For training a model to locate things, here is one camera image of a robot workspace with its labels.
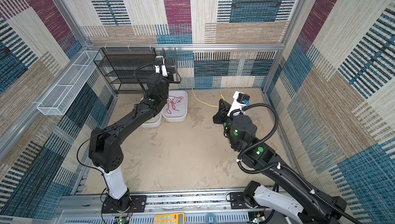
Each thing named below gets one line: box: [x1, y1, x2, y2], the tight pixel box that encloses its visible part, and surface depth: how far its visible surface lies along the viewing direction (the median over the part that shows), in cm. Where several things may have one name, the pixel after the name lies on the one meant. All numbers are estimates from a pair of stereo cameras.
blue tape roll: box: [205, 213, 217, 224], surface depth 71 cm
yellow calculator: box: [153, 212, 186, 224], surface depth 70 cm
